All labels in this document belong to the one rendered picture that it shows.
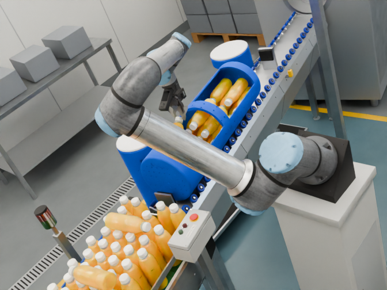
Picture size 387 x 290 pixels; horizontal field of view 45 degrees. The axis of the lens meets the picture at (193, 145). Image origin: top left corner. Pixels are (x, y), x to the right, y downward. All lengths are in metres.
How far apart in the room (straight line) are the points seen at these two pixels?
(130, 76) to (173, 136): 0.25
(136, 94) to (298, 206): 0.80
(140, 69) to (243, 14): 4.35
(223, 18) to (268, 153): 4.44
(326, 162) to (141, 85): 0.75
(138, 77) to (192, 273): 1.02
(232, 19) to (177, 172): 3.96
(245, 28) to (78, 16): 2.00
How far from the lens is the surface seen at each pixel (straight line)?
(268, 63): 3.21
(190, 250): 1.92
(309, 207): 1.88
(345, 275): 2.09
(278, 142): 1.67
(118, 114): 1.52
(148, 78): 1.51
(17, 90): 4.72
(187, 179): 2.18
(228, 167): 1.66
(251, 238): 3.36
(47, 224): 2.25
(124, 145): 2.80
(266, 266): 3.17
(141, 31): 6.47
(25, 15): 5.58
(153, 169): 2.26
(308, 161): 1.71
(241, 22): 5.88
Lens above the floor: 2.41
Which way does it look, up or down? 33 degrees down
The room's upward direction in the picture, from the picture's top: 22 degrees counter-clockwise
